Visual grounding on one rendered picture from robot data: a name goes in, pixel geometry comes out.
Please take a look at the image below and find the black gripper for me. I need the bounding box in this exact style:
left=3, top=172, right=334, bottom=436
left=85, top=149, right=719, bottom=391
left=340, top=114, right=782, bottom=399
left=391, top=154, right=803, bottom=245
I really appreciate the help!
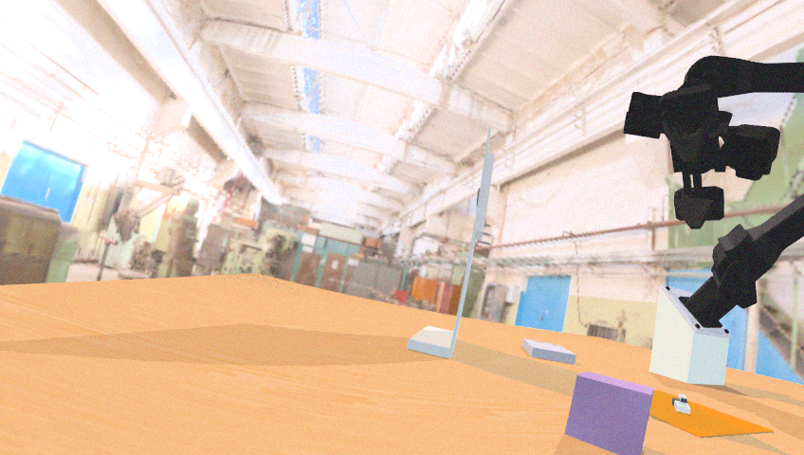
left=658, top=84, right=724, bottom=229

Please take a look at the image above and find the orange flat square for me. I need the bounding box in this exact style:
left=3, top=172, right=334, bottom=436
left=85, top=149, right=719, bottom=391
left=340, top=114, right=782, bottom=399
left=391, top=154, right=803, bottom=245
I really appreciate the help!
left=649, top=391, right=773, bottom=437

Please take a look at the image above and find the purple box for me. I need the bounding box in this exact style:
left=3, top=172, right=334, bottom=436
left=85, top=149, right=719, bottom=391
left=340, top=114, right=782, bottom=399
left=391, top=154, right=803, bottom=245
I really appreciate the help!
left=564, top=371, right=654, bottom=455

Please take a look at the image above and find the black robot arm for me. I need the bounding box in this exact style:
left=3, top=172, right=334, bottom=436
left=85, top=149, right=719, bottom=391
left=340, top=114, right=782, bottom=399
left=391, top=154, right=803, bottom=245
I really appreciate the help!
left=623, top=55, right=804, bottom=328

